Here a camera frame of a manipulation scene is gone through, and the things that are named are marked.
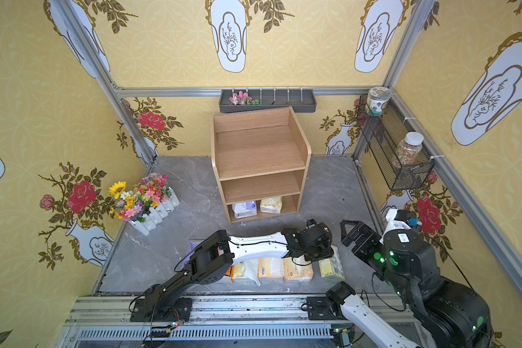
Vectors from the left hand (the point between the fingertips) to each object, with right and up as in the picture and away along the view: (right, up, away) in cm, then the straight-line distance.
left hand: (327, 249), depth 84 cm
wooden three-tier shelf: (-26, +37, -5) cm, 45 cm away
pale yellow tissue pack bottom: (-21, +16, +9) cm, 28 cm away
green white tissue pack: (0, -3, -8) cm, 9 cm away
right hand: (-2, +14, -28) cm, 31 cm away
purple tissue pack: (-53, +2, 0) cm, 53 cm away
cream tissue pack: (-12, -5, -5) cm, 14 cm away
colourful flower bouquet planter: (-71, +17, +2) cm, 73 cm away
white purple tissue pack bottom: (-33, +14, +8) cm, 36 cm away
